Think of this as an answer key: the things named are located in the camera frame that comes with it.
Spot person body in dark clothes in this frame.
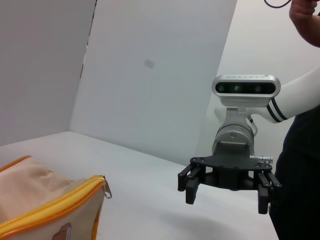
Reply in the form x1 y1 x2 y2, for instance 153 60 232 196
268 104 320 240

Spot beige bag with yellow zipper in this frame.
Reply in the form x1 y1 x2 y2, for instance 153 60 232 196
0 154 113 240

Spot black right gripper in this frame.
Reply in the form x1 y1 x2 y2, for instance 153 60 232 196
177 141 284 215

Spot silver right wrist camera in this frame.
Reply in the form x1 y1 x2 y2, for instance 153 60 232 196
211 74 281 108

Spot bare person forearm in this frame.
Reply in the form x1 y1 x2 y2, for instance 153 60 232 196
288 0 320 48

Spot metal plug on right gripper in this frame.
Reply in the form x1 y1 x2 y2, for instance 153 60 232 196
249 154 275 164

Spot silver camera mount bracket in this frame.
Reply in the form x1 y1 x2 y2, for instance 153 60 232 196
225 106 248 126

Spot thin blue cable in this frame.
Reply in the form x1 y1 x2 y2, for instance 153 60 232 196
264 0 293 9

